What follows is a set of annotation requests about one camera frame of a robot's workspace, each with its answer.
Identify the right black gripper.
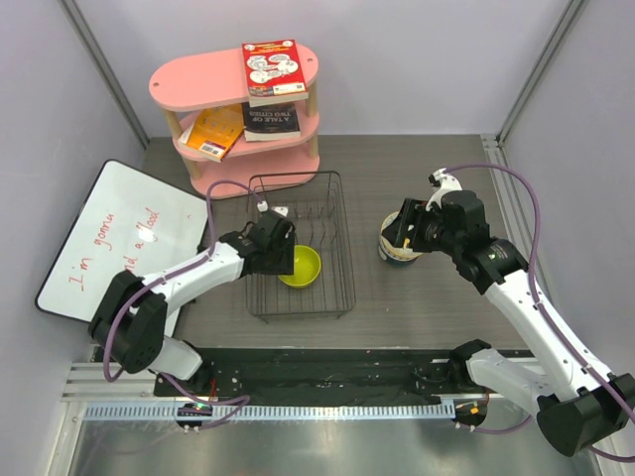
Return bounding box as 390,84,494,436
382,198,462,257

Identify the white bowl with green stripes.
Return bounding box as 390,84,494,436
382,242,422,260

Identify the white bowl with yellow pattern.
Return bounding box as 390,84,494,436
379,211,415,252

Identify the yellow-green bowl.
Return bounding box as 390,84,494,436
278,245,321,289

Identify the black wire dish rack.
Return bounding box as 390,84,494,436
246,171,356,323

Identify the plain white ribbed bowl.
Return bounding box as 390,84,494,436
378,242,398,264

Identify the teal and white bowl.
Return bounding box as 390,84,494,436
385,256,418,268

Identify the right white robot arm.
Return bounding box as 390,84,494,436
381,190,634,456

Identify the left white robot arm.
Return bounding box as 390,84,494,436
88,206,295,396

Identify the pink three-tier shelf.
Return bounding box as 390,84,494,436
149,45,320,194

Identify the black Tale of Two Cities book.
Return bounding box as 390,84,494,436
242,102,301,142

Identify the orange paperback book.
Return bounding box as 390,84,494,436
179,103,244,163

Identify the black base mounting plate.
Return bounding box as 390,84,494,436
153,345,527,406

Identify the white dry-erase board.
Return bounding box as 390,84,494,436
35,161,207,322

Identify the red comic book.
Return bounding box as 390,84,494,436
241,39,309,107

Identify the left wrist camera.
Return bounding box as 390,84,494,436
257,200,289,218

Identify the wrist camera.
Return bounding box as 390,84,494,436
426,168,462,211
257,200,289,218

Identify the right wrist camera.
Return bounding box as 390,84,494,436
426,168,462,211

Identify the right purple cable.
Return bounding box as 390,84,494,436
431,163,635,462

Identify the white slotted cable duct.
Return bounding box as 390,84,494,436
83,400,455,421

